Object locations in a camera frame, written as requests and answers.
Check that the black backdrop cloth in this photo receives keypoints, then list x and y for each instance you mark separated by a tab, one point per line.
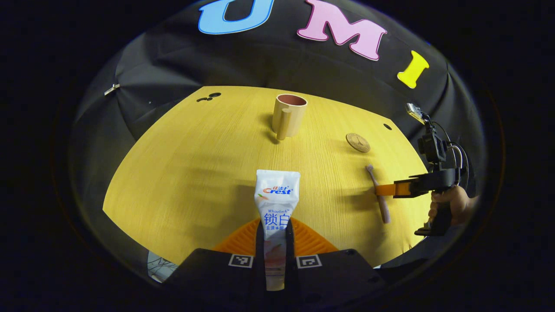
260	65

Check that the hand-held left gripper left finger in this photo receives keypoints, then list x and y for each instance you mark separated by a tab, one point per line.
260	260

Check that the white toothpaste tube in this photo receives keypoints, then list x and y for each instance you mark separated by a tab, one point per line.
276	203

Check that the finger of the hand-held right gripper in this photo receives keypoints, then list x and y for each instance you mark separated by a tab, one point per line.
401	190

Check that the round wooden coaster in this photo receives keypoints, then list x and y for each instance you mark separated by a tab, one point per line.
358	142

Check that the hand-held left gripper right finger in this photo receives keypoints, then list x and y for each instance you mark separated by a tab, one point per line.
290	260

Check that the silver cloth clip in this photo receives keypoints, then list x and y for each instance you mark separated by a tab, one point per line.
112	89

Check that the beige cup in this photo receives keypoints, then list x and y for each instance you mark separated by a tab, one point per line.
289	117

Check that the yellow wooden desktop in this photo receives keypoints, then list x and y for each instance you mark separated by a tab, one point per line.
195	173

